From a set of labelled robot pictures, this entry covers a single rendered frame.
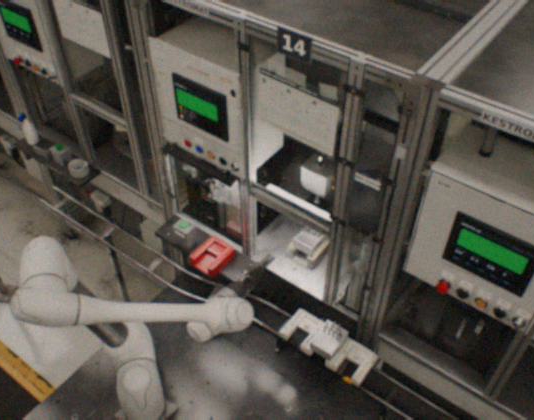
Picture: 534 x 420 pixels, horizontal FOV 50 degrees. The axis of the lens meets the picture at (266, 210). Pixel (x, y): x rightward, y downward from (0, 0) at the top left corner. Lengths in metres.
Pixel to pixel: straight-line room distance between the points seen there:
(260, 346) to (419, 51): 1.41
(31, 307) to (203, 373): 0.93
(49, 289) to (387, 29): 1.27
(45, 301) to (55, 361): 1.69
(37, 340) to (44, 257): 1.73
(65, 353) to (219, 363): 1.23
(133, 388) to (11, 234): 2.23
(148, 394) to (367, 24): 1.47
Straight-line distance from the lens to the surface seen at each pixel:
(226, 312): 1.86
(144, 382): 2.21
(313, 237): 2.47
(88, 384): 2.57
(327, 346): 2.27
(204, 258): 2.54
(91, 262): 3.87
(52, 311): 1.82
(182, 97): 2.16
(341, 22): 1.86
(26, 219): 4.28
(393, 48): 1.75
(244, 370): 2.50
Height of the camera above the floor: 2.86
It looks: 45 degrees down
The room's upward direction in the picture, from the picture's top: straight up
